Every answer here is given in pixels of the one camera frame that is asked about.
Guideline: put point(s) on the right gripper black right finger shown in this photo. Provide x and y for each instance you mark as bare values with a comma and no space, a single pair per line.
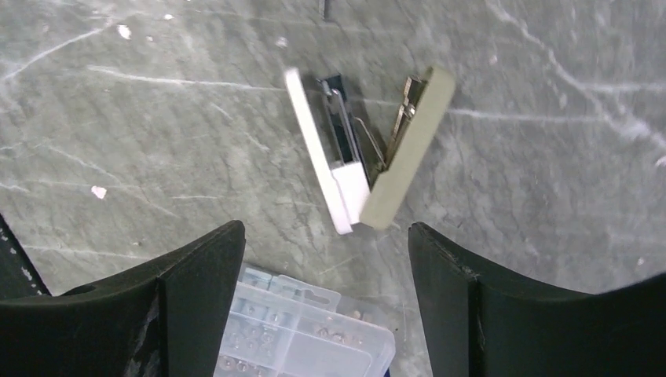
483,319

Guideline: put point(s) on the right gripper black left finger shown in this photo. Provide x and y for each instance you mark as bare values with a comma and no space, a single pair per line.
164,317

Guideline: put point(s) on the pale green white stapler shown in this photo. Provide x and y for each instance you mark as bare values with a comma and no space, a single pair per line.
369,180

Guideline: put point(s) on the clear plastic screw organizer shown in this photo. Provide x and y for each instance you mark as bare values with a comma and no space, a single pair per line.
281,326

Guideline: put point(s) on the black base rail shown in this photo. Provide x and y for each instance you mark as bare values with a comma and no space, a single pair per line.
19,277

